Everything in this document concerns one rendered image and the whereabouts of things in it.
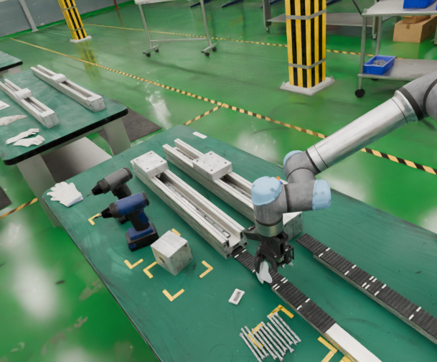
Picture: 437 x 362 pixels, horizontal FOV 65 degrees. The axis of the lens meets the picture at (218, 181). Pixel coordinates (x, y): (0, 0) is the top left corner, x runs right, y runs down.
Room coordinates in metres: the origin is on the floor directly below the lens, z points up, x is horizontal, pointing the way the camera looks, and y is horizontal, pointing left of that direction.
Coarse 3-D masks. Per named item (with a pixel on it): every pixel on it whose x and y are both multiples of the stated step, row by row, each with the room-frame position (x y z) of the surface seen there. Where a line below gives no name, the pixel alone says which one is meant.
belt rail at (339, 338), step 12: (300, 312) 0.58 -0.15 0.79; (312, 324) 0.53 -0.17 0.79; (336, 324) 0.51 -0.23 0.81; (324, 336) 0.50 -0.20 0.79; (336, 336) 0.48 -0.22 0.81; (348, 336) 0.47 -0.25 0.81; (348, 348) 0.44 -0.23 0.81; (360, 348) 0.43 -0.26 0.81; (360, 360) 0.41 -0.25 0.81; (372, 360) 0.40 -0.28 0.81
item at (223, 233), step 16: (144, 176) 1.41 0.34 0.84; (176, 176) 1.31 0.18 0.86; (160, 192) 1.26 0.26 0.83; (176, 192) 1.23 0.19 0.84; (192, 192) 1.16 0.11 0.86; (176, 208) 1.15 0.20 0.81; (192, 208) 1.09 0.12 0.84; (208, 208) 1.04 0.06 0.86; (192, 224) 1.03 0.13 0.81; (208, 224) 0.95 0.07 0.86; (224, 224) 0.96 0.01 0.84; (208, 240) 0.93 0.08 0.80; (224, 240) 0.85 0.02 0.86; (240, 240) 0.88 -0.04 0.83; (224, 256) 0.85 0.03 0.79
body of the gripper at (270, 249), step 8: (272, 240) 0.65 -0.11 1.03; (280, 240) 0.64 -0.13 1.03; (264, 248) 0.68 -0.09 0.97; (272, 248) 0.67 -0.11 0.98; (280, 248) 0.66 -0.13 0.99; (288, 248) 0.68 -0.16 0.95; (264, 256) 0.68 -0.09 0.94; (272, 256) 0.64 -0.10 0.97; (280, 256) 0.63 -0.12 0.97; (288, 256) 0.65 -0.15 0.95; (272, 264) 0.66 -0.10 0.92; (280, 264) 0.64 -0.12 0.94
